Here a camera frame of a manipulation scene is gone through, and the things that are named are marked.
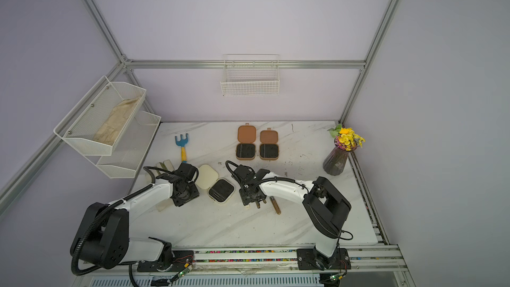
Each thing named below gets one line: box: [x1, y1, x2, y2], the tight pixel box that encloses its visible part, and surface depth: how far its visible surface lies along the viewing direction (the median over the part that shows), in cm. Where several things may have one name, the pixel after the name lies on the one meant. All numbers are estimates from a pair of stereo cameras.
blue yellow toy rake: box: [174, 132, 189, 163], surface depth 112 cm
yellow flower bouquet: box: [327, 123, 366, 151], surface depth 84 cm
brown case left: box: [235, 122, 257, 161], surface depth 113 cm
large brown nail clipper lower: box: [269, 195, 281, 215], surface depth 89 cm
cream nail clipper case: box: [194, 164, 236, 204], surface depth 94 cm
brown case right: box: [258, 127, 279, 161], surface depth 110 cm
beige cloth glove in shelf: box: [92, 96, 142, 146], surface depth 81 cm
